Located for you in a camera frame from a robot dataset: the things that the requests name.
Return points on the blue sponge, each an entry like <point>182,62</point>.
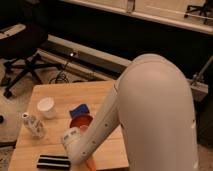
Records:
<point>79,110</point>

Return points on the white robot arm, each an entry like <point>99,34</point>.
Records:
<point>152,103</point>

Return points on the clear plastic bottle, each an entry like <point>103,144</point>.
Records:
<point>33,125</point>

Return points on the orange bowl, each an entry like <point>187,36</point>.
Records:
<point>82,120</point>

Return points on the black office chair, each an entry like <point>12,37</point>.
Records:
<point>19,42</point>

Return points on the distant chair base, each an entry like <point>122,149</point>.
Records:
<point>203,10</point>

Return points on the black white striped cloth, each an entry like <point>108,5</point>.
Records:
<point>53,162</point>

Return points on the white ceramic cup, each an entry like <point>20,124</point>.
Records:
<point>47,107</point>

